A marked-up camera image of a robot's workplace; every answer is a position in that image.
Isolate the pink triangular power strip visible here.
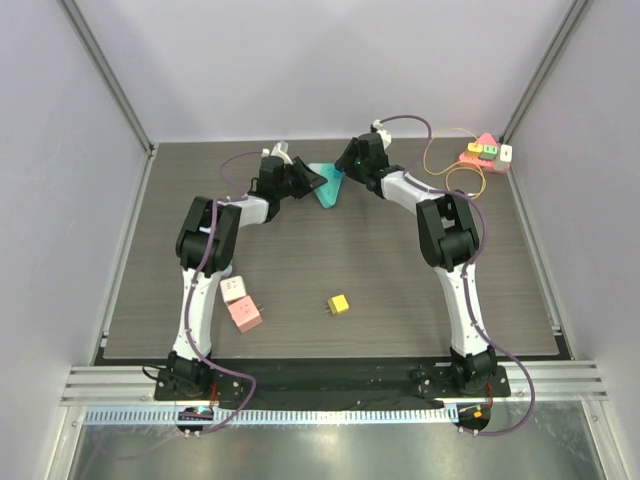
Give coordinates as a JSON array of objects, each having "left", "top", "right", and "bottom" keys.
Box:
[{"left": 457, "top": 133, "right": 513, "bottom": 174}]

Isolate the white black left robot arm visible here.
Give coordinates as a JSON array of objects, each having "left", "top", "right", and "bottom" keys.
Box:
[{"left": 155, "top": 152, "right": 327, "bottom": 400}]

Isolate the white cube socket adapter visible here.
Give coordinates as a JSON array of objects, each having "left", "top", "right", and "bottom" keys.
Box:
[{"left": 219, "top": 275, "right": 247, "bottom": 305}]

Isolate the aluminium frame post right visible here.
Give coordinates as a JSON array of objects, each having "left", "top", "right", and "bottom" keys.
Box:
[{"left": 499, "top": 0, "right": 594, "bottom": 146}]

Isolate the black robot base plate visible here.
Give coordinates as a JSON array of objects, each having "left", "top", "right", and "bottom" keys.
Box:
[{"left": 154, "top": 354, "right": 511, "bottom": 401}]

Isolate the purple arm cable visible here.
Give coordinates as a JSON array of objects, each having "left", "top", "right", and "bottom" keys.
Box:
[
  {"left": 182, "top": 147, "right": 271, "bottom": 431},
  {"left": 371, "top": 114, "right": 536, "bottom": 437}
]

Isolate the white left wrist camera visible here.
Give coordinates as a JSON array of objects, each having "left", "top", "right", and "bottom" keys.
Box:
[{"left": 269, "top": 141, "right": 293, "bottom": 165}]

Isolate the green charger plug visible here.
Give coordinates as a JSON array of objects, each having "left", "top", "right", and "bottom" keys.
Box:
[{"left": 478, "top": 145, "right": 499, "bottom": 161}]

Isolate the aluminium frame post left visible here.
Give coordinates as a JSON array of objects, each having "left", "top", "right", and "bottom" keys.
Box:
[{"left": 57, "top": 0, "right": 154, "bottom": 157}]

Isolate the aluminium frame post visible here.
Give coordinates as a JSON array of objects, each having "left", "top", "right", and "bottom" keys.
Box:
[
  {"left": 57, "top": 0, "right": 154, "bottom": 157},
  {"left": 499, "top": 0, "right": 594, "bottom": 146}
]

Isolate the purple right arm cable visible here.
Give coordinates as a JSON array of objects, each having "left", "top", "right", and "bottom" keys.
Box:
[{"left": 371, "top": 114, "right": 536, "bottom": 437}]

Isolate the yellow charging cable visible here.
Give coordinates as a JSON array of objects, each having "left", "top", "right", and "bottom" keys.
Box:
[{"left": 423, "top": 127, "right": 487, "bottom": 201}]

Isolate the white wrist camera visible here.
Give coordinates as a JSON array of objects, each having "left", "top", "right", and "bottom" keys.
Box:
[
  {"left": 269, "top": 141, "right": 293, "bottom": 165},
  {"left": 370, "top": 119, "right": 392, "bottom": 150}
]

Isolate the aluminium frame rail front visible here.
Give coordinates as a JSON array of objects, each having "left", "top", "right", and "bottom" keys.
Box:
[{"left": 61, "top": 359, "right": 607, "bottom": 411}]

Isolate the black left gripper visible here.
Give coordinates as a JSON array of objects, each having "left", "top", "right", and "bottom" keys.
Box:
[{"left": 275, "top": 158, "right": 325, "bottom": 200}]

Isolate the yellow plug adapter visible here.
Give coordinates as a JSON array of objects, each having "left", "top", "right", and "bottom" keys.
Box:
[{"left": 325, "top": 294, "right": 350, "bottom": 316}]

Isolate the white charger plug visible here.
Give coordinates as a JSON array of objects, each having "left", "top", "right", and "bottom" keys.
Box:
[{"left": 499, "top": 144, "right": 513, "bottom": 164}]

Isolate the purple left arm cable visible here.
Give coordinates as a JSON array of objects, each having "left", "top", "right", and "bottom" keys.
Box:
[{"left": 182, "top": 147, "right": 271, "bottom": 431}]

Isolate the yellow charger plug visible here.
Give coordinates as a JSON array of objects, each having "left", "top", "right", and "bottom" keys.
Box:
[{"left": 466, "top": 142, "right": 484, "bottom": 157}]

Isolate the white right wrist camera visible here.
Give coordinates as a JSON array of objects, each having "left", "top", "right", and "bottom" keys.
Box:
[{"left": 370, "top": 119, "right": 392, "bottom": 150}]

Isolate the pink cube socket adapter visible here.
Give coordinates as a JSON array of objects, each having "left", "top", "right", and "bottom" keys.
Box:
[{"left": 227, "top": 295, "right": 263, "bottom": 333}]

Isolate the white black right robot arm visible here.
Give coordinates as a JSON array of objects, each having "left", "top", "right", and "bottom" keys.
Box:
[{"left": 335, "top": 131, "right": 497, "bottom": 396}]

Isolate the teal triangular power strip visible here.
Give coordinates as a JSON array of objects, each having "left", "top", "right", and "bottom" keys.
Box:
[{"left": 309, "top": 163, "right": 343, "bottom": 209}]

